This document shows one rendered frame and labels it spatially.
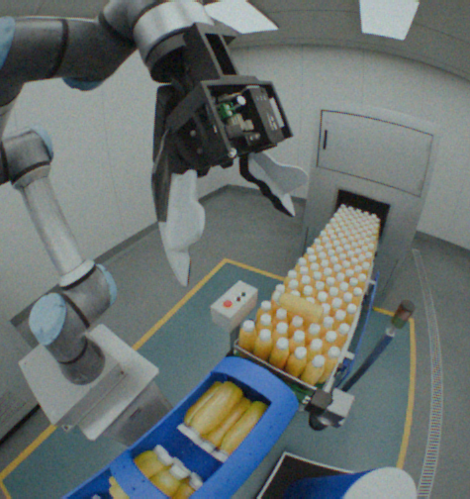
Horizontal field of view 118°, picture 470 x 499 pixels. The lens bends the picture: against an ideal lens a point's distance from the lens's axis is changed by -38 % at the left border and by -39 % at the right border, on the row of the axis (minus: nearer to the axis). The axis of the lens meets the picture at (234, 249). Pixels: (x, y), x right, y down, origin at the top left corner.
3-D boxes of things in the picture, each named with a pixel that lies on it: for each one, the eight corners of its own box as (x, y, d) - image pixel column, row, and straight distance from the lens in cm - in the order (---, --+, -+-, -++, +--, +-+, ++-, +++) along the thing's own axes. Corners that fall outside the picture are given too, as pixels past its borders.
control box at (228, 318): (212, 322, 101) (210, 305, 93) (238, 296, 111) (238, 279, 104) (230, 333, 96) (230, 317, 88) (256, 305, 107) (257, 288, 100)
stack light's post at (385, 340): (314, 416, 193) (386, 334, 100) (317, 412, 194) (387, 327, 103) (319, 418, 193) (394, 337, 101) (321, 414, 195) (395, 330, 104)
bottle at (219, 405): (240, 396, 75) (202, 441, 72) (223, 383, 75) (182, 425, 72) (246, 392, 69) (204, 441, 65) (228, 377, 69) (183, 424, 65)
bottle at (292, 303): (325, 308, 93) (284, 290, 96) (325, 307, 86) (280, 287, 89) (318, 325, 93) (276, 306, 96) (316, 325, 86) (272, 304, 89)
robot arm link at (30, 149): (75, 327, 72) (-11, 150, 72) (108, 295, 76) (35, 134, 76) (93, 335, 62) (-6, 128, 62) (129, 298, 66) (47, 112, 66)
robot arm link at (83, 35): (31, 59, 37) (71, -7, 31) (95, 57, 42) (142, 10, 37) (41, 103, 32) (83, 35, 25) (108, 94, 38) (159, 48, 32)
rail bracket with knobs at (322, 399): (297, 408, 95) (304, 400, 85) (306, 394, 98) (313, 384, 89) (320, 419, 96) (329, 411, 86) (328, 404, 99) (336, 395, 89)
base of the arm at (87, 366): (54, 368, 80) (37, 350, 73) (82, 336, 81) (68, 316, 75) (86, 394, 70) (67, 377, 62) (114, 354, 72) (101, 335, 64)
